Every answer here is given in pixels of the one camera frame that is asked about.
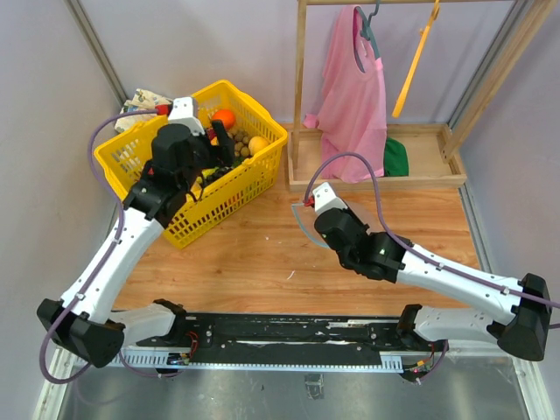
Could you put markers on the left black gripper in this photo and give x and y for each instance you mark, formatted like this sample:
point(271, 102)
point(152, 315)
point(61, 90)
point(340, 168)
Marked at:
point(221, 154)

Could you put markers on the yellow lemon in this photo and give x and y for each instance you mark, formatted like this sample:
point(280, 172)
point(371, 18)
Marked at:
point(256, 144)

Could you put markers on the clear zip top bag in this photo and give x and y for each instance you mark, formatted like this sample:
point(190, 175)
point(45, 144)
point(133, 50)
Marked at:
point(305, 217)

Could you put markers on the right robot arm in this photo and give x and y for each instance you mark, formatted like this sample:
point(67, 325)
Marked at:
point(512, 313)

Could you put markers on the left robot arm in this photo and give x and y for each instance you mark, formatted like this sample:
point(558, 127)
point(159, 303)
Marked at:
point(82, 320)

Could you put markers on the brown longan bunch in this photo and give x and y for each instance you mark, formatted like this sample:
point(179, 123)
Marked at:
point(241, 142)

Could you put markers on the dark grape bunch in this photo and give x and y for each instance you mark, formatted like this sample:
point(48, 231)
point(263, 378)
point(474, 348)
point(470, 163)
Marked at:
point(209, 176)

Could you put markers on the orange fruit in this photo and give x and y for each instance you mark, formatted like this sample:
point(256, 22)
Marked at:
point(226, 116)

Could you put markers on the yellow plastic basket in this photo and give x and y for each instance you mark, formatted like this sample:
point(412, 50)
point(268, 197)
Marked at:
point(123, 157)

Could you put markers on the patterned cloth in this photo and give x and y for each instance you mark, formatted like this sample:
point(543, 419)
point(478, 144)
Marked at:
point(142, 99)

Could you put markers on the pink shirt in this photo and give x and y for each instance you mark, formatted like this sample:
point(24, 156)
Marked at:
point(353, 114)

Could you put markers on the green cloth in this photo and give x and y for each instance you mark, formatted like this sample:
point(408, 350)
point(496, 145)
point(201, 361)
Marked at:
point(395, 160)

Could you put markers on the teal clothes hanger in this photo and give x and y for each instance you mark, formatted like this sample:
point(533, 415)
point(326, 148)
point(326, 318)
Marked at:
point(362, 29)

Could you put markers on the wooden clothes rack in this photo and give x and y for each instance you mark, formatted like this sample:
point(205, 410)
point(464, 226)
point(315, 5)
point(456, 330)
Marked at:
point(433, 148)

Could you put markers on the yellow clothes hanger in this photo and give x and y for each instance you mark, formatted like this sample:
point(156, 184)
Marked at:
point(424, 34)

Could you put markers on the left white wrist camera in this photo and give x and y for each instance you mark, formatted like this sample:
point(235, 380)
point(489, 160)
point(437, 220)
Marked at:
point(184, 111)

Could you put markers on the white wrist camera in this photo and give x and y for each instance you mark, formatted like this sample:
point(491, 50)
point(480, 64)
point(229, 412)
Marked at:
point(184, 111)
point(325, 198)

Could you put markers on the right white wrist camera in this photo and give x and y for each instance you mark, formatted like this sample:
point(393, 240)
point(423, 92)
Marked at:
point(325, 198)

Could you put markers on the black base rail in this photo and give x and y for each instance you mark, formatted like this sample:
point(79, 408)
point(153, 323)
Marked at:
point(297, 343)

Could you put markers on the left aluminium frame post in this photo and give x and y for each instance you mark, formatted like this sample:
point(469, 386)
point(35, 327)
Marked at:
point(87, 30)

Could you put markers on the aluminium frame post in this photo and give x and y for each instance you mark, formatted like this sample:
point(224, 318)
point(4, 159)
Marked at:
point(513, 17)
point(87, 30)

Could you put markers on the right aluminium frame post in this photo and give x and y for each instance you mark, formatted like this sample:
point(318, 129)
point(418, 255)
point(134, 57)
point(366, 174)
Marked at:
point(513, 17)

